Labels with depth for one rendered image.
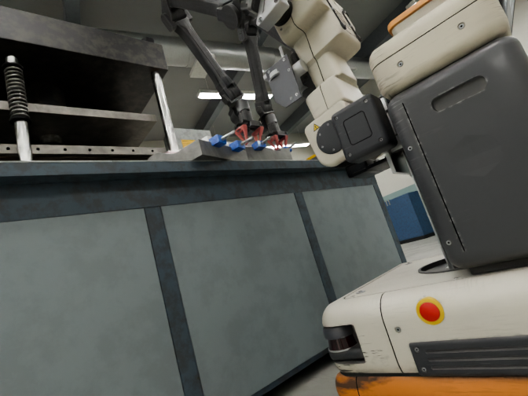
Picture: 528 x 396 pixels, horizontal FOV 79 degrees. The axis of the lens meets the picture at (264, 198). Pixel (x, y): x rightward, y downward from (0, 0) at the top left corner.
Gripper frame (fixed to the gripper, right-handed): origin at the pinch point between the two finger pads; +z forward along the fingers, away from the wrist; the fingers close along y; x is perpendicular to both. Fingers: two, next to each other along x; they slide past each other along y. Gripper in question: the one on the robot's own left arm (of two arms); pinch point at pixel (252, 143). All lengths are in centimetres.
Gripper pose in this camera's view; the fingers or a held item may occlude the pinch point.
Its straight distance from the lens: 137.3
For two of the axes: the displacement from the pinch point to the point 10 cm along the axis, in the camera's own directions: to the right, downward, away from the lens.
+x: 5.9, -3.4, -7.3
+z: 2.6, 9.4, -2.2
